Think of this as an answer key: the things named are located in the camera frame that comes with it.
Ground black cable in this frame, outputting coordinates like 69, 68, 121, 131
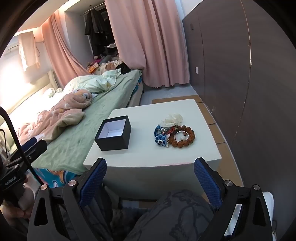
0, 106, 47, 189

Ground hanging white garment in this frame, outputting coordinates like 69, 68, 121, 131
18, 31, 41, 72

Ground black jewelry box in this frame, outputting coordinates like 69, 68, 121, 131
94, 115, 132, 151

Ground silver bangle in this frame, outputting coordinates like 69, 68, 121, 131
173, 131, 189, 142

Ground blue fabric flower hair accessory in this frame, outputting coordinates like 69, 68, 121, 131
154, 125, 173, 147

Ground pink curtain with scalloped hem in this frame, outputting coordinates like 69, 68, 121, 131
105, 0, 190, 88

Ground black garment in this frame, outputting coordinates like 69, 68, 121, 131
116, 62, 131, 75

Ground hanging dark clothes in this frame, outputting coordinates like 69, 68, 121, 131
84, 9, 112, 55

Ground bed with green sheet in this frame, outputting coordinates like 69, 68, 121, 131
14, 69, 145, 189

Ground pink fleece blanket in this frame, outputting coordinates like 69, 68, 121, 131
17, 89, 93, 142

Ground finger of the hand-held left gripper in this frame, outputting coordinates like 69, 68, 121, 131
22, 138, 48, 163

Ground pile of toys and clothes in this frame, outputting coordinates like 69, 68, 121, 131
87, 54, 121, 75

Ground brown wooden bead bracelet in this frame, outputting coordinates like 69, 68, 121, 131
167, 125, 196, 148

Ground white table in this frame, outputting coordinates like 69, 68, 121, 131
83, 98, 222, 201

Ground person's left hand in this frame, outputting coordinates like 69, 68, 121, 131
3, 183, 41, 220

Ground light green duvet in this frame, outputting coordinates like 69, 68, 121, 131
67, 69, 122, 93

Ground brown wardrobe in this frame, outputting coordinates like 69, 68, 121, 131
182, 0, 296, 241

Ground flattened cardboard sheets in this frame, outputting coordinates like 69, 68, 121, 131
151, 95, 229, 160

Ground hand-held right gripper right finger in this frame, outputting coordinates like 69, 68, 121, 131
194, 158, 273, 241

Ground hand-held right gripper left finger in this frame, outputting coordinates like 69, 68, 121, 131
28, 158, 108, 241

